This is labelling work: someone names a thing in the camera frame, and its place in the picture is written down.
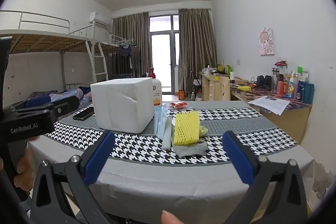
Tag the blue face mask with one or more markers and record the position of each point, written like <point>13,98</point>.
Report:
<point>164,119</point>
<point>157,121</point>

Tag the person's right hand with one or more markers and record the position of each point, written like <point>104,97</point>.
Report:
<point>170,218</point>

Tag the red snack packet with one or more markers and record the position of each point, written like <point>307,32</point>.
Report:
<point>178,105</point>

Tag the white foam tube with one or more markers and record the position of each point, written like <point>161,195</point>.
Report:
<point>167,139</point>

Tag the person's left hand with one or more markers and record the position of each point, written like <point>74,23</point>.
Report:
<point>26,166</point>

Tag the brown curtain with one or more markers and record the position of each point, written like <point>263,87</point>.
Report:
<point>197,50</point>
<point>130,37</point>

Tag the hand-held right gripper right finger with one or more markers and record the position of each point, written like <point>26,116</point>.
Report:
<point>237,158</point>

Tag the green bottle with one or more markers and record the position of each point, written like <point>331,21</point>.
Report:
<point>228,69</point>

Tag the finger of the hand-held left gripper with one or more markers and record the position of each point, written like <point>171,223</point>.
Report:
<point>67,106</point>
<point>36,102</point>

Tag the white printed papers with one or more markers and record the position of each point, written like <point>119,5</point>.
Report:
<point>270,104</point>

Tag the blue tissue packs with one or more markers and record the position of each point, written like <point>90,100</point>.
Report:
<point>305,92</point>

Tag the black headphones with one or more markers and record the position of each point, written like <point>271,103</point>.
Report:
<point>263,81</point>

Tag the black smartphone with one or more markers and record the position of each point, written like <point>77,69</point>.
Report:
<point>84,113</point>

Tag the white air conditioner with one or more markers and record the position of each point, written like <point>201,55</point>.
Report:
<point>98,19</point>

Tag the yellow tool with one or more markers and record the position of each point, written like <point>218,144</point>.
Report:
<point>244,88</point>

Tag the white lotion pump bottle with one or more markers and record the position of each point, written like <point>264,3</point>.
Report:
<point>157,95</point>

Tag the wooden chair with smiley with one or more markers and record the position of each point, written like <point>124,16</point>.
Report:
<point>225,88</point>

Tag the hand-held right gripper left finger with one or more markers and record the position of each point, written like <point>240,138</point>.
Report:
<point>99,158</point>

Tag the orange floor bottle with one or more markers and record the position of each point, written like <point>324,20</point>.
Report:
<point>181,94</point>

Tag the pink cartoon wall poster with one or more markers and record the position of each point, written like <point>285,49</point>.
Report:
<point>267,42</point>

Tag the blue floral quilt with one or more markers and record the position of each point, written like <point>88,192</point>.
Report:
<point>65,95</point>

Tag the houndstooth tablecloth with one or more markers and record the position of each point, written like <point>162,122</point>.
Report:
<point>236,120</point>

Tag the white metal bunk bed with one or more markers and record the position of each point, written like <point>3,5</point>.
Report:
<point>115,45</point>
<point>47,41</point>

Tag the yellow foam fruit net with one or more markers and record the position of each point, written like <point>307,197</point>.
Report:
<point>185,128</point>

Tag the glass balcony door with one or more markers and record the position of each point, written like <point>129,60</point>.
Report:
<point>164,56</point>

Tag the green plastic bag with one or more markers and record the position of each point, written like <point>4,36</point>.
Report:
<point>204,130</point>

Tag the hanging dark clothes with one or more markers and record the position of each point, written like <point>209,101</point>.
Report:
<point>130,56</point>

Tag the white foam box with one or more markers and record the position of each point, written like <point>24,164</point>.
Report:
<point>118,106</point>

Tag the grey sock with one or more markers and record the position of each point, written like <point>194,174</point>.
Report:
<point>189,151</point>

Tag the orange red bottle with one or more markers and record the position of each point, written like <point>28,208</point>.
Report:
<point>280,88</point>

